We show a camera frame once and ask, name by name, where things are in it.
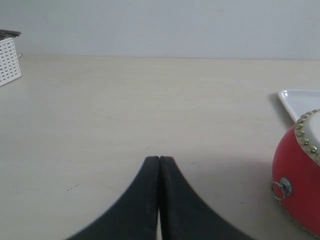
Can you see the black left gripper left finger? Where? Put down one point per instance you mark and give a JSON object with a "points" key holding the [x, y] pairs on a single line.
{"points": [[134, 216]]}

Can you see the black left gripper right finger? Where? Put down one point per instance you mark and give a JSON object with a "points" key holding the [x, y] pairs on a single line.
{"points": [[183, 213]]}

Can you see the red small drum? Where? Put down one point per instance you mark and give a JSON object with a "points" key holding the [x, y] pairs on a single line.
{"points": [[296, 172]]}

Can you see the white rectangular tray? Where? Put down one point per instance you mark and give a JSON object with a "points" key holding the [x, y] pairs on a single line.
{"points": [[298, 101]]}

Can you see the white perforated basket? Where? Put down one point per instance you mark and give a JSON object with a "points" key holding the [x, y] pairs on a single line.
{"points": [[9, 62]]}

